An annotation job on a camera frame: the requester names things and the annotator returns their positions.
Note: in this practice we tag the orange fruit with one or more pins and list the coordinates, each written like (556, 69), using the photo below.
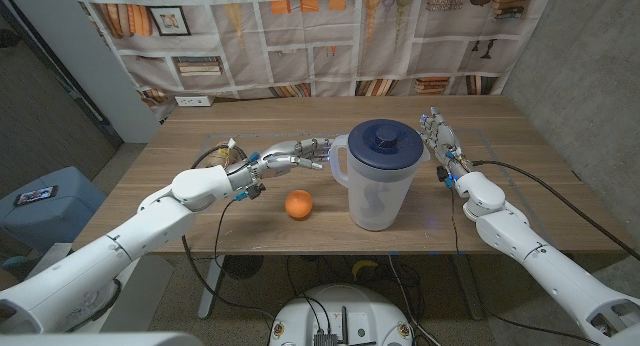
(299, 204)

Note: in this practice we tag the yellow banana-shaped object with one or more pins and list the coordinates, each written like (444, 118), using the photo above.
(364, 267)

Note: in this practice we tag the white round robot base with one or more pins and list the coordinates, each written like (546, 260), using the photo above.
(350, 308)

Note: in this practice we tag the translucent plastic pitcher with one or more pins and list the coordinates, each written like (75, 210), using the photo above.
(375, 196)

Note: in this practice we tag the white power outlet strip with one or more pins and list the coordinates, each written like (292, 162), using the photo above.
(194, 101)

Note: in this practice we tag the dark blue pitcher lid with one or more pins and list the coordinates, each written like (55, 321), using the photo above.
(370, 151)

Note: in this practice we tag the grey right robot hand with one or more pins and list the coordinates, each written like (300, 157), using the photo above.
(445, 138)

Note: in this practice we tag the black smartphone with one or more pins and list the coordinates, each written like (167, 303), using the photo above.
(35, 195)

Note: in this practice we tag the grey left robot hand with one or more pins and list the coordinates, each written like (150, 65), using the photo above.
(280, 158)

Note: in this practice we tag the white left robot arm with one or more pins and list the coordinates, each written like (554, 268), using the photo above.
(125, 236)

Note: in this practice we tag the printed bookshelf backdrop cloth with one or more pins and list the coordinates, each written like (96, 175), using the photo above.
(300, 46)

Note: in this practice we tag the brown twine ball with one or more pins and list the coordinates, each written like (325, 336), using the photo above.
(222, 159)

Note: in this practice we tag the blue stool with phone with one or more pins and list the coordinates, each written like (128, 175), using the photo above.
(55, 221)

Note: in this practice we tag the white table leg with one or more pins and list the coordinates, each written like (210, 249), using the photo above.
(469, 291)
(211, 286)

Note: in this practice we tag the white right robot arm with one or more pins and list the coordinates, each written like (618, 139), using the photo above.
(550, 266)

